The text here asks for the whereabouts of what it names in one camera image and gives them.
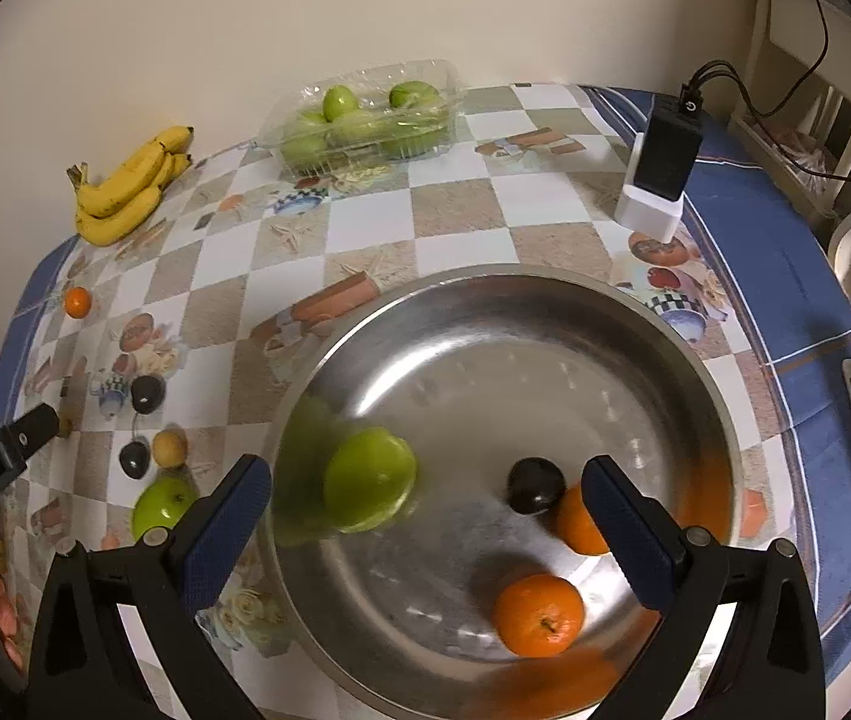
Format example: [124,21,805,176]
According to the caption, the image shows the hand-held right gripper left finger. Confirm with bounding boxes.
[26,454,274,720]

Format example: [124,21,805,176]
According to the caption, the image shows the white chair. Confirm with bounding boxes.
[729,0,851,256]

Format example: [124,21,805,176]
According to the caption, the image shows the black cable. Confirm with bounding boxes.
[684,71,851,185]
[684,0,831,121]

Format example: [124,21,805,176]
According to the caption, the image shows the clear plastic clamshell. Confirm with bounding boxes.
[256,58,467,177]

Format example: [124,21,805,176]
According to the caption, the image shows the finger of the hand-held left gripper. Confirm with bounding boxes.
[0,403,61,460]

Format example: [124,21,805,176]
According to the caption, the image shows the pile of small green fruits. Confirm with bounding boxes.
[279,81,449,166]

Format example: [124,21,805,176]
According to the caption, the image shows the green apple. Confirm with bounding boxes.
[322,427,419,535]
[131,476,200,541]

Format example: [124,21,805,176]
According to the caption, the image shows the dark plum with stem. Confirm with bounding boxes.
[118,416,151,479]

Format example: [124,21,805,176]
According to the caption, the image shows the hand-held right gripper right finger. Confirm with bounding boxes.
[581,454,827,720]

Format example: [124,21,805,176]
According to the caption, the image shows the black power adapter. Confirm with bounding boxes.
[631,106,703,203]

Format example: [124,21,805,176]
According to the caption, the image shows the checkered printed tablecloth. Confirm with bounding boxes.
[0,82,851,720]

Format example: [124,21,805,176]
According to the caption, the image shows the brown longan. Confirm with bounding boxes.
[152,430,188,467]

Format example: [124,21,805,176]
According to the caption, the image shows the round metal bowl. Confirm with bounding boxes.
[256,266,745,720]

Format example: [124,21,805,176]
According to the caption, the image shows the white charging dock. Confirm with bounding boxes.
[615,133,685,243]

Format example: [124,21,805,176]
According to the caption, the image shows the yellow banana bunch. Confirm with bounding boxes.
[67,125,196,247]

